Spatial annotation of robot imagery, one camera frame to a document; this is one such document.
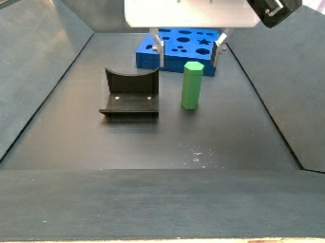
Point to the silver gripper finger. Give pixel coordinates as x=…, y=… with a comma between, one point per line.
x=218, y=45
x=158, y=46

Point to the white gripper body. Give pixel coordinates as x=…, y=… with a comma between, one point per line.
x=190, y=14

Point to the green hexagonal prism peg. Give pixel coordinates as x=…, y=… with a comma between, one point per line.
x=191, y=84

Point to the blue shape sorting board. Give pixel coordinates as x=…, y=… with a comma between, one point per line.
x=186, y=45

